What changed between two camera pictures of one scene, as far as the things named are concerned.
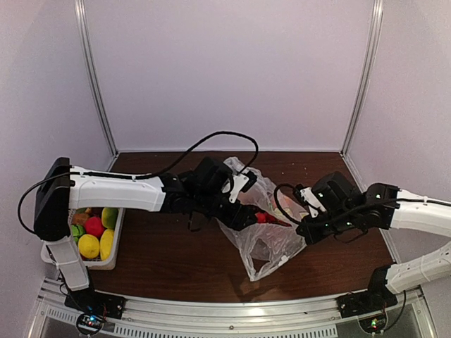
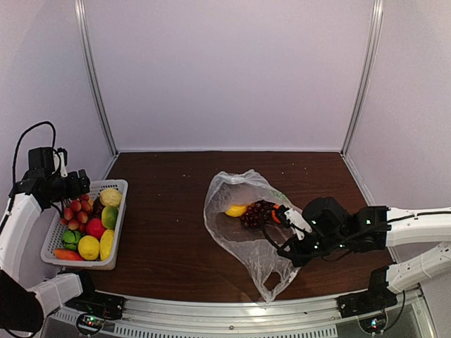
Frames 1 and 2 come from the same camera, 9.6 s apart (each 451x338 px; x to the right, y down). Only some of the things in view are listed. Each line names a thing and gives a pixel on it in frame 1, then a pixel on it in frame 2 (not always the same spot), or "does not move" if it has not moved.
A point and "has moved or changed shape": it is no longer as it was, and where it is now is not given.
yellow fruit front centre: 89,246 does not move
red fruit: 266,217 -> 76,214
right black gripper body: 339,220 -> 301,258
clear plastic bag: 273,238 has moved or changed shape
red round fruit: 94,225 does not move
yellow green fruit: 109,217 does not move
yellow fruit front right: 106,243 does not move
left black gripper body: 207,203 -> 67,191
